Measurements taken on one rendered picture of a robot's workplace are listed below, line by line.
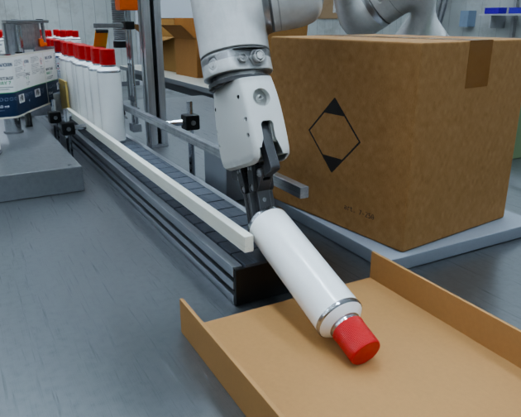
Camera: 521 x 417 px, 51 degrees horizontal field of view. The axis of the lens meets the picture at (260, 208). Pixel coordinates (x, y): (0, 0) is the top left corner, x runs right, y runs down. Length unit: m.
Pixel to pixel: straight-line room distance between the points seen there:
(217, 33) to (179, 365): 0.36
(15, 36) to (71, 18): 8.48
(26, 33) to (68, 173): 0.73
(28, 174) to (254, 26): 0.59
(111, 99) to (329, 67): 0.60
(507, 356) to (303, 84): 0.48
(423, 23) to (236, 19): 0.71
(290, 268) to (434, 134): 0.28
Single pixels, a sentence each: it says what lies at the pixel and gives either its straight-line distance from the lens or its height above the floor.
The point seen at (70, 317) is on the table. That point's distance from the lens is 0.66.
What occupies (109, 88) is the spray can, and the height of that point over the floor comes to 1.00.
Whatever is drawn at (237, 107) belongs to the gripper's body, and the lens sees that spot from 0.63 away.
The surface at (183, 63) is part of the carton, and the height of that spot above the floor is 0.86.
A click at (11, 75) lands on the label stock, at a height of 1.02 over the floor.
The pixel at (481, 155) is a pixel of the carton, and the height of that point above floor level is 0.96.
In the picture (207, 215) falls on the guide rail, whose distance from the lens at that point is 0.70.
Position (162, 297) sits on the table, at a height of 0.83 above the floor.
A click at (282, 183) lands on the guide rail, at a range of 0.67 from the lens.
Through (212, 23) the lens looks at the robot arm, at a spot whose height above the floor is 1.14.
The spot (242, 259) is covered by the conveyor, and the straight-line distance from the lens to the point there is 0.64.
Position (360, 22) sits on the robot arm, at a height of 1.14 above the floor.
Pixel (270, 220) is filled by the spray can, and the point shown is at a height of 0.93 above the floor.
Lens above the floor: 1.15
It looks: 19 degrees down
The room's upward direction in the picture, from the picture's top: straight up
